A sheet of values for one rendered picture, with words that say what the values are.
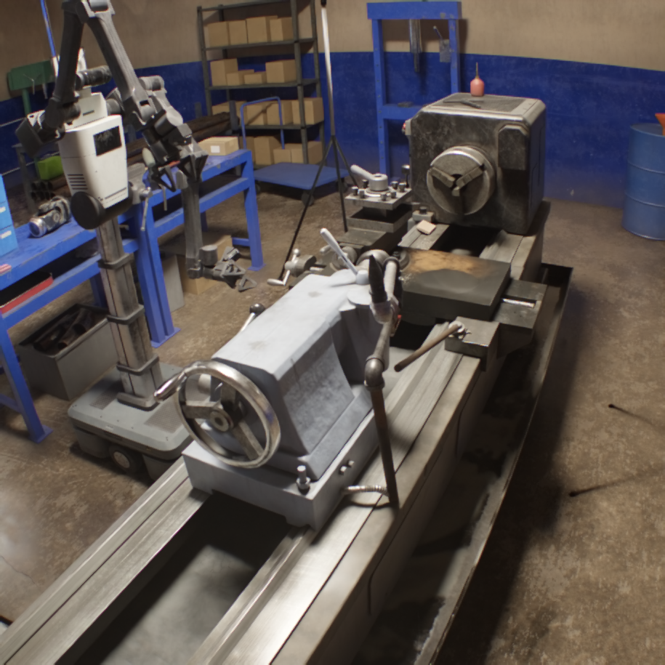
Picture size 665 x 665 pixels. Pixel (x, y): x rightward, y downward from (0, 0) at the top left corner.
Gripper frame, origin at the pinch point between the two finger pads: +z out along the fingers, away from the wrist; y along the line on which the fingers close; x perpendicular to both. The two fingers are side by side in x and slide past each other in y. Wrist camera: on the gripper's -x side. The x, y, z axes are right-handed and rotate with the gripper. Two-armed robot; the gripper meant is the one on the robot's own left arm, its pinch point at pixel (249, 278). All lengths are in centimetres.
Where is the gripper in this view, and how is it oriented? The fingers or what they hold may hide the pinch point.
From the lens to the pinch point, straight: 220.1
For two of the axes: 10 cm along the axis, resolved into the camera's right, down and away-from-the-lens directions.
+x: -3.3, 8.9, -3.2
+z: 8.8, 1.7, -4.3
